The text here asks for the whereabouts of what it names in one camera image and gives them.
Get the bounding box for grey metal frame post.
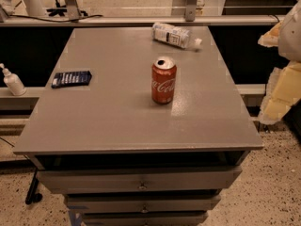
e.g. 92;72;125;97
185;0;198;22
65;0;81;21

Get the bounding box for clear plastic bottle blue label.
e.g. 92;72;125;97
151;23;202;50

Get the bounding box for grey drawer cabinet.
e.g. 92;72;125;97
15;26;262;226

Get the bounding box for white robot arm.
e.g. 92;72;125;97
258;1;301;125

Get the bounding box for grey metal frame post right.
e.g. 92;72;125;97
185;0;198;22

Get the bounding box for red Coca-Cola can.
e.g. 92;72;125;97
151;56;177;104

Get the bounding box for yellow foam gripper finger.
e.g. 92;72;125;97
258;22;282;47
258;61;301;125

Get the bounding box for white pump dispenser bottle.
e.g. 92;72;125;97
0;63;26;96

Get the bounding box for grey metal frame post left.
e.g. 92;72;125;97
65;0;81;21

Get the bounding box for black cable on shelf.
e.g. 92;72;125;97
10;13;104;24

